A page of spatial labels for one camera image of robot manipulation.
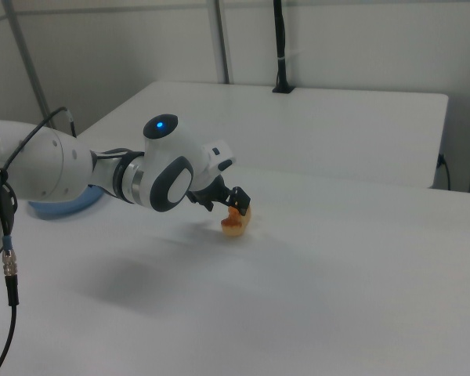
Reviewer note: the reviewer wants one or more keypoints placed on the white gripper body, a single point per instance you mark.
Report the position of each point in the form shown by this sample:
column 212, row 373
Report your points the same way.
column 205, row 178

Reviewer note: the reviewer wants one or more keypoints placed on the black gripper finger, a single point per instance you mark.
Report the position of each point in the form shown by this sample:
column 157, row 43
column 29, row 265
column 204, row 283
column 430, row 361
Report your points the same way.
column 203, row 197
column 239, row 199

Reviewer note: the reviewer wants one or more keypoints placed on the orange-brown bread roll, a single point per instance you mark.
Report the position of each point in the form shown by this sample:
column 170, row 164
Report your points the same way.
column 235, row 228

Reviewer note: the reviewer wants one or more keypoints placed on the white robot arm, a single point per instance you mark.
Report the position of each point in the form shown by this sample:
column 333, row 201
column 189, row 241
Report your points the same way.
column 55, row 164

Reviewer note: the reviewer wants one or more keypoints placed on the white neighbouring table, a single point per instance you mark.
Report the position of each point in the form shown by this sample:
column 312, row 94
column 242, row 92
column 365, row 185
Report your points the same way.
column 317, row 129

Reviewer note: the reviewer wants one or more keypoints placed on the blue round plate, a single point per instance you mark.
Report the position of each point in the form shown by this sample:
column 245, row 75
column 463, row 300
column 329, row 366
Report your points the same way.
column 62, row 210

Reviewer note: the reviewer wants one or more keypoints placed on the black pole with clamp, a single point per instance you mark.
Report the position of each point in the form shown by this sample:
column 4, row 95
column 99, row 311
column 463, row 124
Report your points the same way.
column 282, row 47

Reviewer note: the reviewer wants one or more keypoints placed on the grey metal frame post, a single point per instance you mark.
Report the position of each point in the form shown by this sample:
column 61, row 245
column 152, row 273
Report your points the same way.
column 29, row 66
column 221, row 39

